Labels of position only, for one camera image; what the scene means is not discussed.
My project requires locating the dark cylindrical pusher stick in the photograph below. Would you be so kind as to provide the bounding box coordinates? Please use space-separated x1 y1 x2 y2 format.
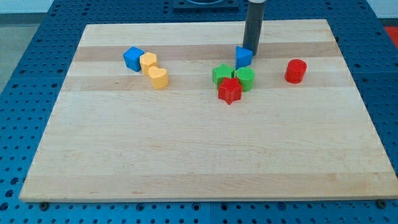
243 0 267 56

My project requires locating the blue triangle block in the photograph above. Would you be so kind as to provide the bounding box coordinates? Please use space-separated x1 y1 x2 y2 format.
235 46 253 70

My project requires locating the yellow heart block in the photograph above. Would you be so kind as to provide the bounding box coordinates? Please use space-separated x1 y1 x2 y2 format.
149 66 169 89

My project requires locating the green cylinder block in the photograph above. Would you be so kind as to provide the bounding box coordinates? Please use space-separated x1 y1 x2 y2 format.
236 67 255 92

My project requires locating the green star block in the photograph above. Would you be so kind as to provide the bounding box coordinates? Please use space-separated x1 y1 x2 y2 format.
212 63 235 88

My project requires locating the red cylinder block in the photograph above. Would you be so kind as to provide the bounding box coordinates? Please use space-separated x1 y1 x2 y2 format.
284 58 307 84

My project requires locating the red star block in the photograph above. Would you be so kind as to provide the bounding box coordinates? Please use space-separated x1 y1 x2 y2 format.
218 77 243 105

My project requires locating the yellow hexagon block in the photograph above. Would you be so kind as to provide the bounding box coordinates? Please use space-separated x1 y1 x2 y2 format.
139 52 158 75

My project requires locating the blue cube block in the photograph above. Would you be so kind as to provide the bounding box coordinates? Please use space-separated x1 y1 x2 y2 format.
123 47 144 72

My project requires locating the wooden board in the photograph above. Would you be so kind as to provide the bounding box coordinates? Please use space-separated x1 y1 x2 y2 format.
19 19 397 203

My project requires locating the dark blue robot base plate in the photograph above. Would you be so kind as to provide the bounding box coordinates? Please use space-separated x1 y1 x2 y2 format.
172 0 239 11

